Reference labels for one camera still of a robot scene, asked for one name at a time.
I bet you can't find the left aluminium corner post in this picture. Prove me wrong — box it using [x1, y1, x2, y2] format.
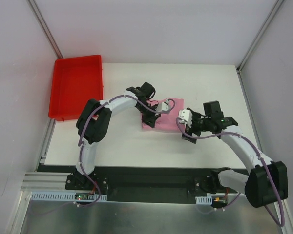
[26, 0, 63, 59]

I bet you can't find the white cable duct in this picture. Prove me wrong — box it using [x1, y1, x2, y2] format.
[31, 192, 107, 202]
[195, 195, 212, 205]

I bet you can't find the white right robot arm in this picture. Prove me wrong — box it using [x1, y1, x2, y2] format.
[176, 101, 288, 208]

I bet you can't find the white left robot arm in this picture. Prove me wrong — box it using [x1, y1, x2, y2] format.
[65, 82, 161, 190]

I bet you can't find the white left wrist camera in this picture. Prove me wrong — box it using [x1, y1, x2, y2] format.
[158, 102, 170, 113]

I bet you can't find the left white cable duct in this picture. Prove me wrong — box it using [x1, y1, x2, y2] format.
[31, 192, 107, 202]

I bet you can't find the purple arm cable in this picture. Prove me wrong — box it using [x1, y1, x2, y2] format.
[175, 117, 286, 227]
[73, 94, 177, 208]

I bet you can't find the pink t shirt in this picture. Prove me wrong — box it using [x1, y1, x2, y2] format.
[142, 97, 184, 132]

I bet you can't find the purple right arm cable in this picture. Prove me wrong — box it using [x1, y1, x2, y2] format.
[175, 117, 286, 227]

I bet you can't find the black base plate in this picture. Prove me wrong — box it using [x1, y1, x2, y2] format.
[65, 166, 214, 204]

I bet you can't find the right white cable duct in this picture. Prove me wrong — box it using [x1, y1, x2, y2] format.
[195, 195, 212, 205]

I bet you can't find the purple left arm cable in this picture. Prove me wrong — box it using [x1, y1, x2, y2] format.
[73, 94, 177, 208]

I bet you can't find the red plastic bin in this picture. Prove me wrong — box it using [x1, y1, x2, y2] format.
[48, 55, 103, 121]

